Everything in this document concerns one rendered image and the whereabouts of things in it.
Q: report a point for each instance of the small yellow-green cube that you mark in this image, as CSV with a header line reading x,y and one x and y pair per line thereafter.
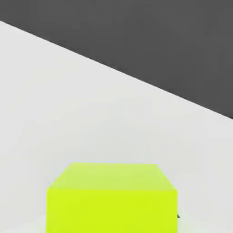
x,y
112,209

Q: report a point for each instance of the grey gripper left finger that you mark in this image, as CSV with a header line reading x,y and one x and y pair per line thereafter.
x,y
43,228

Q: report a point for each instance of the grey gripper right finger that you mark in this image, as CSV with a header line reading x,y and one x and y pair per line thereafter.
x,y
178,216

